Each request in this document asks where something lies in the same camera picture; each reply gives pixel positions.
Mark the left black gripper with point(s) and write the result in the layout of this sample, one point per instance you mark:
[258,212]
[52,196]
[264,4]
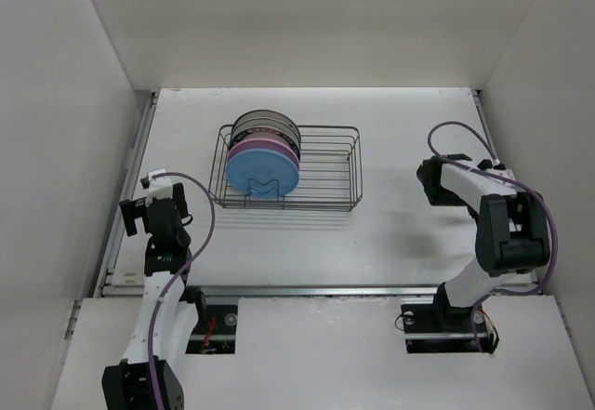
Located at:
[134,209]

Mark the white plate with grey pattern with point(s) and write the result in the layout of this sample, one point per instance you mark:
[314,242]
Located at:
[262,118]

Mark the pink plastic plate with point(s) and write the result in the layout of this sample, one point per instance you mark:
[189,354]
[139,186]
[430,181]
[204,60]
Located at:
[264,141]

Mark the teal rimmed white plate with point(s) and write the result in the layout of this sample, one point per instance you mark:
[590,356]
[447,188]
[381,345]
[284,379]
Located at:
[239,136]

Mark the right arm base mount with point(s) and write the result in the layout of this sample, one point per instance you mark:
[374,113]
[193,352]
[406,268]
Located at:
[425,332]

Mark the black wire dish rack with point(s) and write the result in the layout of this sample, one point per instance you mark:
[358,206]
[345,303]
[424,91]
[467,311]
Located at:
[326,176]

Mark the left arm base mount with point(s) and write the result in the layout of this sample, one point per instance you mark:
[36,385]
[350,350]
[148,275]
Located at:
[215,333]

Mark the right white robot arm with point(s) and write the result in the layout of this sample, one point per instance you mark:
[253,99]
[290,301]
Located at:
[512,235]

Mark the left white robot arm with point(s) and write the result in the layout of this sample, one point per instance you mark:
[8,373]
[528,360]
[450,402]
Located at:
[145,377]

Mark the blue plastic plate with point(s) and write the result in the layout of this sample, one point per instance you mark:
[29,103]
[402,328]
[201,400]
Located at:
[263,174]

